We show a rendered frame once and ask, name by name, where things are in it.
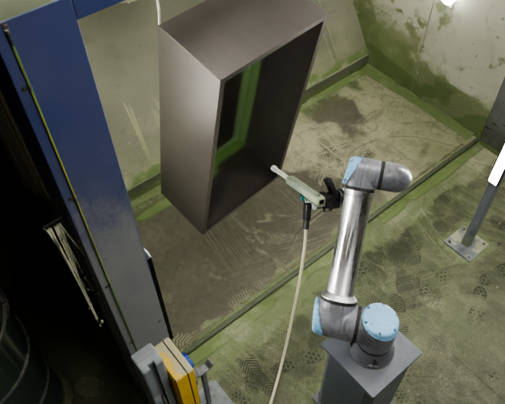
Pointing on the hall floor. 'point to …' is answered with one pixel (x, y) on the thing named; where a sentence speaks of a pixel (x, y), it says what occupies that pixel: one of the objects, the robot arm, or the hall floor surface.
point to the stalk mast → (153, 375)
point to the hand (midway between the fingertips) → (305, 198)
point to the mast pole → (483, 208)
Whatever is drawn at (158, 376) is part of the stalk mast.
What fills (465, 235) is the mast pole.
